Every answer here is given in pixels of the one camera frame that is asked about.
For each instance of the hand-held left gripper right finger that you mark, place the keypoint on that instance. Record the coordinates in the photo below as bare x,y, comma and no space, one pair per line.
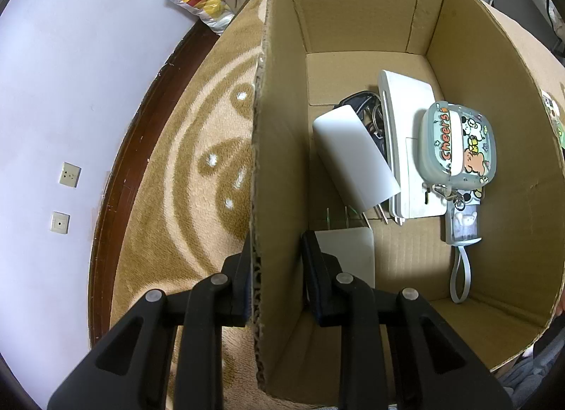
314,293

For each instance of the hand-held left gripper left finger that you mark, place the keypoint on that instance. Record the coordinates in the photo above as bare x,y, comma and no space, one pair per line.
236,291

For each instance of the square white power adapter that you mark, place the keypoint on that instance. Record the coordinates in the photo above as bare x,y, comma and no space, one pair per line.
351,253

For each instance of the brown cardboard box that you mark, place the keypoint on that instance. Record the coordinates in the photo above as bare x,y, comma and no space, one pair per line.
278,163

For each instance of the tall white power adapter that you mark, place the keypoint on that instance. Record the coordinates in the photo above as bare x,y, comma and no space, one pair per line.
355,158

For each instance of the black key bunch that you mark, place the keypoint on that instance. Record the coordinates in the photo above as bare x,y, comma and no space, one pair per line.
366,103

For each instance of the cartoon printed grey case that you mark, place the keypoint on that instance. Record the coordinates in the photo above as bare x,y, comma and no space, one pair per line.
459,145

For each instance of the white device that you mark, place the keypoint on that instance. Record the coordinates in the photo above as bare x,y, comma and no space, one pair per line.
408,105

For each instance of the brown patterned rug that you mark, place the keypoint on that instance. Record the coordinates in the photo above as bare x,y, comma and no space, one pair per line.
185,216

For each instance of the grey blue trousers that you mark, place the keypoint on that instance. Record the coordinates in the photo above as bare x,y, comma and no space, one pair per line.
534,383

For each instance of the green cartoon printed item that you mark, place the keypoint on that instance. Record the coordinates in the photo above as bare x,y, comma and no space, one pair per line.
554,119

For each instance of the cream wall socket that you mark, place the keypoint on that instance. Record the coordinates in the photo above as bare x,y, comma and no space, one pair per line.
70,175
59,222

